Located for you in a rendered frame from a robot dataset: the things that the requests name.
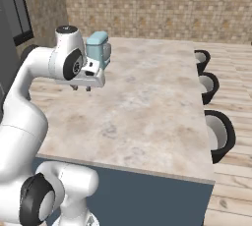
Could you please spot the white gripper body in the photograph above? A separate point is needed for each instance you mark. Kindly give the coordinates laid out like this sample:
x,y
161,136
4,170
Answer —
x,y
88,80

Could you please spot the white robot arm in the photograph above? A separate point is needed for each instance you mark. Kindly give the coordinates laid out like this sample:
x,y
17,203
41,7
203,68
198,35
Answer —
x,y
23,128

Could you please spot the light blue toaster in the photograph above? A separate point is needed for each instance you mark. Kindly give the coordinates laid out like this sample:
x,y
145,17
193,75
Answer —
x,y
98,49

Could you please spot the dark grey fridge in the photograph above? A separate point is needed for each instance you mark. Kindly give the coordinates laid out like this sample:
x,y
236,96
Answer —
x,y
11,30

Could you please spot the black round stool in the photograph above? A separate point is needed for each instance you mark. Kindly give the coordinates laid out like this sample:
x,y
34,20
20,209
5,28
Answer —
x,y
219,135
209,86
203,60

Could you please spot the blue kitchen island cabinet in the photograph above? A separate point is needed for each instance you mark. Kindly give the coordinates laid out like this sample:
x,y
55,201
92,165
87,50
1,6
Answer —
x,y
147,197

